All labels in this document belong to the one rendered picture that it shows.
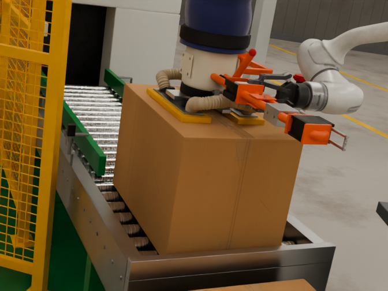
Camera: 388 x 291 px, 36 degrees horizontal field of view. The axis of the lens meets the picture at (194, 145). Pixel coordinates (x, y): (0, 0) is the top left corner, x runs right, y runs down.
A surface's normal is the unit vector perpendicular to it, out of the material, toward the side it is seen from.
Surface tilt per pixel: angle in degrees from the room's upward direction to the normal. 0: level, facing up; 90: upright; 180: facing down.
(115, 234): 0
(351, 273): 0
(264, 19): 90
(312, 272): 90
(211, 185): 90
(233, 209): 90
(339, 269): 0
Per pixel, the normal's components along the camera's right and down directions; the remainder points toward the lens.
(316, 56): -0.56, -0.31
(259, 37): 0.40, 0.34
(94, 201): 0.15, -0.94
